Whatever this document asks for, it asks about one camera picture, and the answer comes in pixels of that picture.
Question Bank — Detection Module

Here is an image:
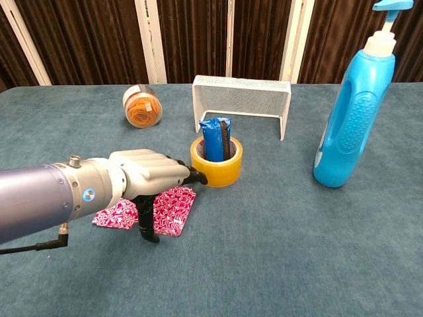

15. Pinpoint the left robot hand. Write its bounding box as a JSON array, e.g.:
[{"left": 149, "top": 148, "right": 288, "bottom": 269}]
[{"left": 108, "top": 149, "right": 209, "bottom": 244}]

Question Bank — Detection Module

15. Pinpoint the clear jar of rubber bands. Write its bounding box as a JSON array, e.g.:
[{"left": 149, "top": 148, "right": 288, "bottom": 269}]
[{"left": 122, "top": 84, "right": 163, "bottom": 129}]

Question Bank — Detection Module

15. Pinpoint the blue snack packet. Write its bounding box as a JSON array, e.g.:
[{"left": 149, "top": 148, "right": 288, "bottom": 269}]
[{"left": 198, "top": 117, "right": 233, "bottom": 163}]

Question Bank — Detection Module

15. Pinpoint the yellow packing tape roll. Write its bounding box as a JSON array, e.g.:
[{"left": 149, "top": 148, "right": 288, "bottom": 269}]
[{"left": 190, "top": 135, "right": 244, "bottom": 188}]

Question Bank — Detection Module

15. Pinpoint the white mesh desk shelf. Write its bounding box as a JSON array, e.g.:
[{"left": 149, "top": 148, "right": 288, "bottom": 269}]
[{"left": 192, "top": 75, "right": 292, "bottom": 142}]

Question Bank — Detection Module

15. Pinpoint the blue felt table cover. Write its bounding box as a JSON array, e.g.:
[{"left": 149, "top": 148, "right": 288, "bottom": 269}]
[{"left": 0, "top": 81, "right": 423, "bottom": 317}]

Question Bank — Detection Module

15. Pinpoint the dark brown pleated curtain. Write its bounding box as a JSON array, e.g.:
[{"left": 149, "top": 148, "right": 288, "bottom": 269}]
[{"left": 0, "top": 0, "right": 423, "bottom": 93}]

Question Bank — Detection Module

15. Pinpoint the blue pump bottle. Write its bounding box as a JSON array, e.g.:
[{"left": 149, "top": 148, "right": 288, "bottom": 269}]
[{"left": 312, "top": 0, "right": 415, "bottom": 189}]

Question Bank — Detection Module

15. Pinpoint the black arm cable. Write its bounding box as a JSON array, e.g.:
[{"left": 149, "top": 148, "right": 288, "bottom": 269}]
[{"left": 0, "top": 222, "right": 69, "bottom": 256}]

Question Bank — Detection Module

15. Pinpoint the thin white frame post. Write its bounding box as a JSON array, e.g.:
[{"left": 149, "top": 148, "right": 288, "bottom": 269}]
[{"left": 225, "top": 0, "right": 235, "bottom": 80}]

